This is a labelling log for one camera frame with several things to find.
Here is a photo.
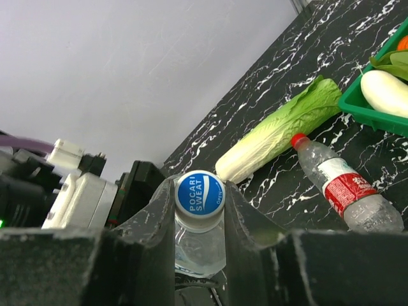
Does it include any green plastic basket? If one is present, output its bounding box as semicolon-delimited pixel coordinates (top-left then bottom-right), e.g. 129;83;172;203
339;21;407;136

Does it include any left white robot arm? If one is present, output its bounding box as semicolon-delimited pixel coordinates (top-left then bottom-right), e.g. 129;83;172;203
1;149;165;229

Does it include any toy napa cabbage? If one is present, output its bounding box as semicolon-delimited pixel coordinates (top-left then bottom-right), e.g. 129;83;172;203
215;75;342;184

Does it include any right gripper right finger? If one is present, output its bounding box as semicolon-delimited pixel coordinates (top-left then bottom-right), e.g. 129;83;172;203
224;182;407;305

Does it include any white toy radish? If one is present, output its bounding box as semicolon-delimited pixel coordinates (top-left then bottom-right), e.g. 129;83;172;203
360;70;407;118

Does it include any clear cola bottle red label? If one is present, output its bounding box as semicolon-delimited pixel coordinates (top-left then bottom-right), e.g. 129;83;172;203
291;133;404;233

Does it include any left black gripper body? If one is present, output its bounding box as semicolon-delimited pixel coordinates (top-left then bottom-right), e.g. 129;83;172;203
105;161;165;228

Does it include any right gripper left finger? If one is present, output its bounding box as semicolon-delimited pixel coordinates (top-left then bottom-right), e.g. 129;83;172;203
1;179;175;305

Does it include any clear water bottle white cap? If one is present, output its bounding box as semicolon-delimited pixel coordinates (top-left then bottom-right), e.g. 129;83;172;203
173;170;227;277

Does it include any small orange toy carrot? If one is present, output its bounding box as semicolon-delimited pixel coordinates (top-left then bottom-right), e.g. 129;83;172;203
397;35;408;51

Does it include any green toy bok choy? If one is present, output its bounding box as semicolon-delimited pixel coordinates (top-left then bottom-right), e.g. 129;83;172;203
370;49;408;81

